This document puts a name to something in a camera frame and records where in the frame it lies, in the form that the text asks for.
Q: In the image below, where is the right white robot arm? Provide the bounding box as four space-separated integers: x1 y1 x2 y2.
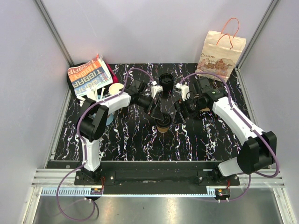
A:
175 77 277 185

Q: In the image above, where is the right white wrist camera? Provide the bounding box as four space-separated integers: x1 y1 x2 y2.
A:
175 83 189 101

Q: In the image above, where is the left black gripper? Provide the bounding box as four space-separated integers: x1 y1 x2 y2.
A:
137 94 164 121

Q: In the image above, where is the stack of brown cup carriers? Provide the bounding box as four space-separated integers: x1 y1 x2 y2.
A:
195 94 210 112

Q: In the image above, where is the light blue straw holder cup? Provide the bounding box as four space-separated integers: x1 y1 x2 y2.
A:
106 113 114 126

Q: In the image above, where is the aluminium frame rail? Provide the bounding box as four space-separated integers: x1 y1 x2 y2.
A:
22 163 296 224

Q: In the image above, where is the black coffee cup lid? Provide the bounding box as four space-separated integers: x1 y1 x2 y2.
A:
155 112 172 128

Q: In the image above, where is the red folded cloth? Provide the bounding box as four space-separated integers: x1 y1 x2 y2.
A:
107 64 118 83

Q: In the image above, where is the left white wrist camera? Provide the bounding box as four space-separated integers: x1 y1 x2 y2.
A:
151 81 163 98

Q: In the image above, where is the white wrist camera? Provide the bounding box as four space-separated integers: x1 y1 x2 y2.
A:
175 83 189 101
151 81 163 98

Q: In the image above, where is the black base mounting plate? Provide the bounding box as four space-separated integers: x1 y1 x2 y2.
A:
74 161 240 196

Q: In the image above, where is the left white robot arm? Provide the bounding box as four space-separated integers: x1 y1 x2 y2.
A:
77 81 164 185

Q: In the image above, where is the single brown paper cup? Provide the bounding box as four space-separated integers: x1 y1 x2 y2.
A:
157 125 170 133

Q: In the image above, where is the stack of black cup lids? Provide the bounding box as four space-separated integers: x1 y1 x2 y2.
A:
159 73 174 91

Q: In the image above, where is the colourful rabbit print cloth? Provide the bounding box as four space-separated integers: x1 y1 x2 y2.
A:
66 56 114 98

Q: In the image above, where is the stack of paper coffee cups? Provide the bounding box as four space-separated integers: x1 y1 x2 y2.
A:
108 83 124 95

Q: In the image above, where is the beige paper takeout bag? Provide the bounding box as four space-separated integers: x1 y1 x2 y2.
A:
196 17 246 81

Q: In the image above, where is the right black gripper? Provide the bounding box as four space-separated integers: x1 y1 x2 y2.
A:
172 96 207 126

